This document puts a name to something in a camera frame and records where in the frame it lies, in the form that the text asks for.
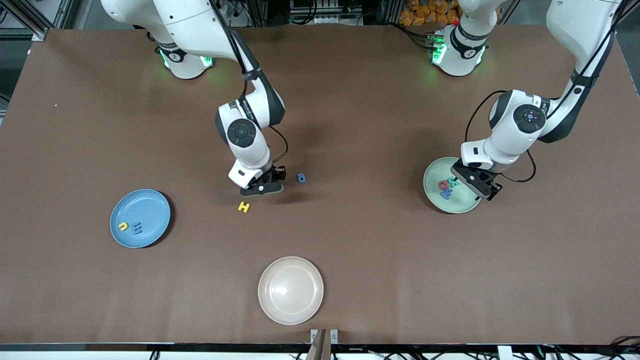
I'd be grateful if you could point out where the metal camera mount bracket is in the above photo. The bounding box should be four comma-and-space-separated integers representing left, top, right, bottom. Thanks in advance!
310, 328, 339, 360

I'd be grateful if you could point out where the blue plate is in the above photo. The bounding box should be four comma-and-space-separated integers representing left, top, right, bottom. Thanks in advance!
110, 188, 172, 249

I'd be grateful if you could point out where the long white power strip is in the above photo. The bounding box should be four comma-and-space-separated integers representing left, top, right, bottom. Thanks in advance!
290, 12, 363, 26

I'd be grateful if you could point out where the beige plate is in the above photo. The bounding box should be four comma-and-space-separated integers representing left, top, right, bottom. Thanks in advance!
258, 256, 325, 326

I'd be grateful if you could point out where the orange packaged items pile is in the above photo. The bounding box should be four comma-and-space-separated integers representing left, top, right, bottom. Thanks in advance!
398, 0, 461, 27

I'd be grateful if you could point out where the green plate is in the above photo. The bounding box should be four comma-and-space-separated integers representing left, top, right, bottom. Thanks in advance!
423, 156, 484, 215

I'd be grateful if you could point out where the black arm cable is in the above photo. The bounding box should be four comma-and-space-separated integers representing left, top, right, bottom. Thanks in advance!
464, 0, 626, 183
210, 0, 289, 168

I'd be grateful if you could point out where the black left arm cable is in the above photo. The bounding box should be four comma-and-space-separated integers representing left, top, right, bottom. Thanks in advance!
464, 0, 626, 183

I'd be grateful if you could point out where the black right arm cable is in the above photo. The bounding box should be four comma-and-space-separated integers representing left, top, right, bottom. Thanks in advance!
210, 0, 289, 168

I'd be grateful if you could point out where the aluminium frame profile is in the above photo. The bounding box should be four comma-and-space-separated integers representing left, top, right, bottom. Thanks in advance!
0, 0, 71, 41

